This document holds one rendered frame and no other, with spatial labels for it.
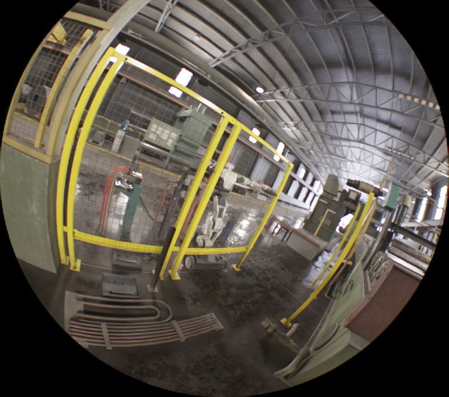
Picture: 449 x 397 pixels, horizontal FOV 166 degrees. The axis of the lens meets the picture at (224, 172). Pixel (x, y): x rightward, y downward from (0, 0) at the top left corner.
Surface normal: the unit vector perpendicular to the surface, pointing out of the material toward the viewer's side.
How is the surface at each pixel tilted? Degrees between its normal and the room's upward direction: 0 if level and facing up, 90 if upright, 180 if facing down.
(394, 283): 90
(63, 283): 0
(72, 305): 0
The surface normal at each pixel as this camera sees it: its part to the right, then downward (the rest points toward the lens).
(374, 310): -0.72, -0.29
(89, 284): 0.41, -0.91
